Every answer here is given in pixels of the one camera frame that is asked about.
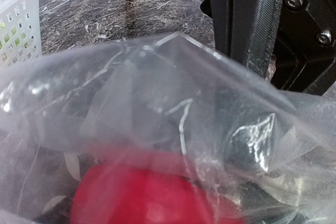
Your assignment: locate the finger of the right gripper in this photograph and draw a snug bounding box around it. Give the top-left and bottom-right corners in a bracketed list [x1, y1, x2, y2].
[230, 0, 336, 96]

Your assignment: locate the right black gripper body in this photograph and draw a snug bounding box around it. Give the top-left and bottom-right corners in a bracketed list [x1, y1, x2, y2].
[199, 0, 336, 96]

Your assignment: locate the clear zip top bag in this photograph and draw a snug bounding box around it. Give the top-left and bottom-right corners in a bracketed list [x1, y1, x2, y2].
[1, 33, 335, 223]

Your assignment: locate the red fake food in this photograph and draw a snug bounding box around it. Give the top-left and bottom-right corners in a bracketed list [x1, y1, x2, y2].
[70, 151, 245, 223]

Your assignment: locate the white fake cauliflower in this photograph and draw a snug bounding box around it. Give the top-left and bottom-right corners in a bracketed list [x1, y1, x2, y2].
[1, 20, 29, 49]

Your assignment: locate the white perforated plastic basket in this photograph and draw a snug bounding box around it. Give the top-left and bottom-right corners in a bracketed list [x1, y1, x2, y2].
[1, 0, 43, 69]

